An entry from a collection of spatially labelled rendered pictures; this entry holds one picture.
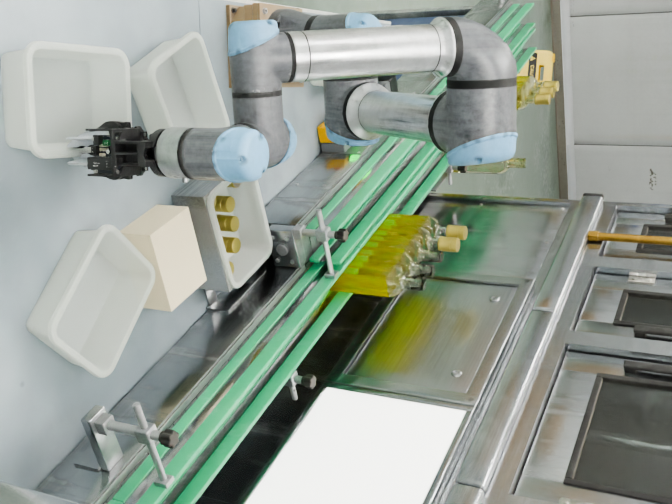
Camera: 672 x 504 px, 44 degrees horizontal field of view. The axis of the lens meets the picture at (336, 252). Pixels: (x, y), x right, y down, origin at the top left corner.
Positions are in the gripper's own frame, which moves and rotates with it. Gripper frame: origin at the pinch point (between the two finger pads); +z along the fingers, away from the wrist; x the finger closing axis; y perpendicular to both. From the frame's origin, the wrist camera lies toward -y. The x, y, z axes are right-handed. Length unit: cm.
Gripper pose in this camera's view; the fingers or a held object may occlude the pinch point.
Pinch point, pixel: (77, 149)
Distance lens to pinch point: 142.4
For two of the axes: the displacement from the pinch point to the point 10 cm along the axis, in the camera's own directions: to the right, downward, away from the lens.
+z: -8.9, -0.8, 4.5
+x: 0.0, 9.9, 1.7
